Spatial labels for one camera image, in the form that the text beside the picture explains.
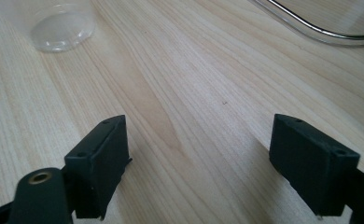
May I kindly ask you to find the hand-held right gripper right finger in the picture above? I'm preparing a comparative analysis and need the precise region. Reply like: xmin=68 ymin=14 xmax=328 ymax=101
xmin=268 ymin=113 xmax=361 ymax=217

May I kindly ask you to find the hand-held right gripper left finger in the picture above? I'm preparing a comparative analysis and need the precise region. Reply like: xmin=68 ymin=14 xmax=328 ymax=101
xmin=63 ymin=114 xmax=133 ymax=221

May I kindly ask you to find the clear plastic cup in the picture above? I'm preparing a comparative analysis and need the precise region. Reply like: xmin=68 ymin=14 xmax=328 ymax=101
xmin=30 ymin=0 xmax=96 ymax=53

